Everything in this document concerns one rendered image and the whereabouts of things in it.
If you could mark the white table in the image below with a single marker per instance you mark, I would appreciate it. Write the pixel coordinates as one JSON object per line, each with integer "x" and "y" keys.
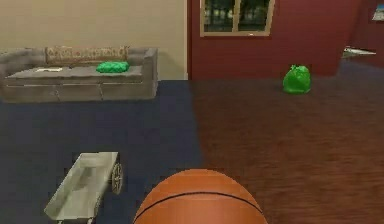
{"x": 358, "y": 52}

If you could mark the orange basketball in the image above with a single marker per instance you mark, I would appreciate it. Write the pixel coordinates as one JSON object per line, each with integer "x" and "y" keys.
{"x": 200, "y": 206}

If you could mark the white flat object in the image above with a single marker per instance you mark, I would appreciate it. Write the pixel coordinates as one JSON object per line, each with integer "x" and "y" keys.
{"x": 49, "y": 69}

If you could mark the pale grey wheeled cart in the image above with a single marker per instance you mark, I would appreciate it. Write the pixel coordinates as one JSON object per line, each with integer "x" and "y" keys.
{"x": 83, "y": 186}

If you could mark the green cushion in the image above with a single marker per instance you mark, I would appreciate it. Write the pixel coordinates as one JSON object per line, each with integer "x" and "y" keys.
{"x": 112, "y": 66}

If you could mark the beige framed window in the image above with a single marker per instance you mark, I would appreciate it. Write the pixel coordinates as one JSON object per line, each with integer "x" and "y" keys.
{"x": 236, "y": 16}

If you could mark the patterned beige long cushion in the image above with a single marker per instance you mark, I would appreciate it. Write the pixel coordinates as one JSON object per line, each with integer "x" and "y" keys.
{"x": 85, "y": 54}

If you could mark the grey sofa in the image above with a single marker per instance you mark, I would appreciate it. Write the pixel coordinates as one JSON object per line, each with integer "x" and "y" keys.
{"x": 76, "y": 87}

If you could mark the framed wall picture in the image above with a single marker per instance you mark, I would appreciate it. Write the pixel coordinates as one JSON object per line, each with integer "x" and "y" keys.
{"x": 378, "y": 12}

